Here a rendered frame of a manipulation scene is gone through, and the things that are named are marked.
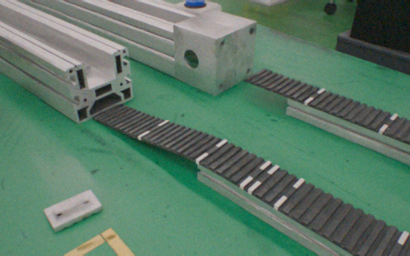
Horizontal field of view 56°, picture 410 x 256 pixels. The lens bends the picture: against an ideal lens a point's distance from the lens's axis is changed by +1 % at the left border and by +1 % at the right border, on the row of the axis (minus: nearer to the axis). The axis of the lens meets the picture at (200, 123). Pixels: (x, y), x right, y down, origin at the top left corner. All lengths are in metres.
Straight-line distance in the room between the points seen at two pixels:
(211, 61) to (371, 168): 0.26
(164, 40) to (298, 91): 0.23
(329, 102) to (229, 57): 0.16
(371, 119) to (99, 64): 0.38
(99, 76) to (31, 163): 0.16
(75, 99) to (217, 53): 0.21
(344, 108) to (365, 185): 0.12
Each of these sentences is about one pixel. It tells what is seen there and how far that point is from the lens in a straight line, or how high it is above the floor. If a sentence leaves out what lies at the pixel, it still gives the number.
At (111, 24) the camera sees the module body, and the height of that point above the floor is 0.84.
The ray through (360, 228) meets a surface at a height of 0.81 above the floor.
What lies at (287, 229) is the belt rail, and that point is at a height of 0.79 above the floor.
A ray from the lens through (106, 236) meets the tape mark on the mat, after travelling 0.40.
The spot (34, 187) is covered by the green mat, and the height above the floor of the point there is 0.78.
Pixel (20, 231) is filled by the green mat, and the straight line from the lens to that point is 0.43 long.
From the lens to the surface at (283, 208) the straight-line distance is 0.38.
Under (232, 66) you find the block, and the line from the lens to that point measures 0.61.
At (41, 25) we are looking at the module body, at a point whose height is 0.86.
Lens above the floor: 1.08
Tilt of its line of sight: 34 degrees down
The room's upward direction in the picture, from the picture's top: straight up
